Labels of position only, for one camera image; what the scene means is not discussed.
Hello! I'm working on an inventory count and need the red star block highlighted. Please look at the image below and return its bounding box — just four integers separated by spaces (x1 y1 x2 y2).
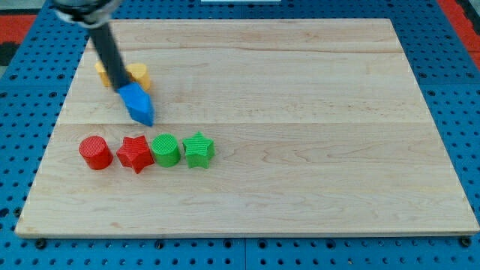
116 135 155 174

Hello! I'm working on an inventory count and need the yellow block behind stick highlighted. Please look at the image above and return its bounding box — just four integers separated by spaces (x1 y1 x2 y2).
94 61 111 87

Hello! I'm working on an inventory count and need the blue triangle block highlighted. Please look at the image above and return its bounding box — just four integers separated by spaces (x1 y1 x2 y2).
124 95 155 127

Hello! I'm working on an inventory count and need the red cylinder block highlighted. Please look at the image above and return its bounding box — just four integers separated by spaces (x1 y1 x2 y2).
78 136 113 170

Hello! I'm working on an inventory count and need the green star block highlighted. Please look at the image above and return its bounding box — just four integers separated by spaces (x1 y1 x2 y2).
182 131 215 169

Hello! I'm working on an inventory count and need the green cylinder block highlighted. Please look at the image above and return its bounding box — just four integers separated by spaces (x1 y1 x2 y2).
151 133 181 167

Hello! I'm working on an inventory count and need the yellow heart block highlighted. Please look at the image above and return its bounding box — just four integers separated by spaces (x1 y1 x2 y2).
126 62 151 92

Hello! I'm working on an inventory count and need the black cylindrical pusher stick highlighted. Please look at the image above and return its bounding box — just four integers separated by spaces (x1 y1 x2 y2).
88 22 131 90

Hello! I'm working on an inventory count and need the light wooden board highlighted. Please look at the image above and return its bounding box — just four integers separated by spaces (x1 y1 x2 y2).
16 19 479 239

